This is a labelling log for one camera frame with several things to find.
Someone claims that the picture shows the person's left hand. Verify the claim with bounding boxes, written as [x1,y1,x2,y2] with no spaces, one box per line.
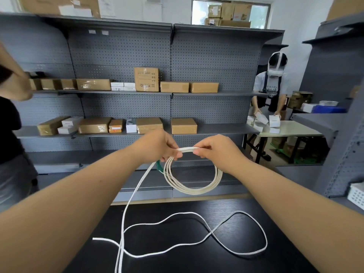
[134,129,183,171]

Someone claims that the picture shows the person's right hand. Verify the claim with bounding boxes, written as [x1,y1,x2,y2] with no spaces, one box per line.
[194,134,251,175]

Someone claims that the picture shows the white cable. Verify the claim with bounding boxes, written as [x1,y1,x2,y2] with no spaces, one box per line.
[92,146,268,273]

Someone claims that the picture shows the person's right forearm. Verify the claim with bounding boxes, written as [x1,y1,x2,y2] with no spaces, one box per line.
[227,156,364,273]

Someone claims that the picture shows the person's left forearm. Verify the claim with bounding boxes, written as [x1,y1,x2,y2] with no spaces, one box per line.
[0,143,147,273]

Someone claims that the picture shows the plain square cardboard box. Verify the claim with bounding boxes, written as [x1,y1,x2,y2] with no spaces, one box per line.
[171,118,198,135]

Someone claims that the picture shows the cardboard box in plastic wrap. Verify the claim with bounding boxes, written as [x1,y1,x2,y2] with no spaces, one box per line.
[136,117,164,135]

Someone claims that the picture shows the cardboard box with orange label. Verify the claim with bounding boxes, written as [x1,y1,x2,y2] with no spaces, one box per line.
[109,119,124,133]

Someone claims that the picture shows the flat brown cardboard box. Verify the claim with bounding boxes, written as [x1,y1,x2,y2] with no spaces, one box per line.
[190,82,220,93]
[160,81,190,93]

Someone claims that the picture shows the tall printed cardboard box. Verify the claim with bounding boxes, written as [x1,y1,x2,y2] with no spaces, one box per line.
[134,67,160,92]

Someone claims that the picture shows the wide taped cardboard box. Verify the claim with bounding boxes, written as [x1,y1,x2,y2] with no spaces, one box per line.
[78,117,112,134]

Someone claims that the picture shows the cardboard boxes under table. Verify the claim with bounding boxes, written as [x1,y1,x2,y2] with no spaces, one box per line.
[271,136,307,157]

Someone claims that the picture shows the grey pegboard shelving unit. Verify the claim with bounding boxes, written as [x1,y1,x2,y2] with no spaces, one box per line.
[291,13,364,198]
[171,23,285,198]
[0,13,174,203]

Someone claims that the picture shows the white folding table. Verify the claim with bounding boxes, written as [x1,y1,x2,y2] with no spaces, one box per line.
[242,120,325,165]

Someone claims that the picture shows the white box with label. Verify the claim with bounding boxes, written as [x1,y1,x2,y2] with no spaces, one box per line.
[61,116,84,128]

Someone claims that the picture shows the long taped cardboard box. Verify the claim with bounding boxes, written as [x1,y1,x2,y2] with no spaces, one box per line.
[76,79,112,91]

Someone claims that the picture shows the open brown cardboard box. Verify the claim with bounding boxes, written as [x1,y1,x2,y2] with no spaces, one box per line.
[287,91,314,109]

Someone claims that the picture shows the white carton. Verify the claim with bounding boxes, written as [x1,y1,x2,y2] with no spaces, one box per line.
[300,103,319,114]

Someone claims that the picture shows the long narrow cardboard box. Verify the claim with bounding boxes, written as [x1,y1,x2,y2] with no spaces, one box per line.
[37,116,71,136]

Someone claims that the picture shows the blue box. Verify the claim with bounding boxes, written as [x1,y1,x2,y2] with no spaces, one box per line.
[311,105,347,114]

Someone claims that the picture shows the white plastic basket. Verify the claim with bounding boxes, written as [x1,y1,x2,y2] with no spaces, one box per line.
[347,182,364,210]

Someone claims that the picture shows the white boxes on shelf top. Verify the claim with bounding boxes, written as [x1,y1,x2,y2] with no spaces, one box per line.
[59,0,93,18]

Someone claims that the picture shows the large cardboard box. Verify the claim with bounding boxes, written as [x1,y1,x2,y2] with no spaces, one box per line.
[16,0,101,18]
[326,0,364,21]

